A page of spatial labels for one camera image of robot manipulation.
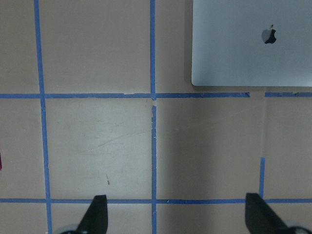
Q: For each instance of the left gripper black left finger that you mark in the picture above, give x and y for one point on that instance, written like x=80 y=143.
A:
x=95 y=220

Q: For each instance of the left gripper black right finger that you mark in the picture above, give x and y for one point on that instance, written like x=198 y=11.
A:
x=260 y=218

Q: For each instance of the silver closed laptop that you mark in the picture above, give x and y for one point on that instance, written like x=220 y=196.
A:
x=252 y=43

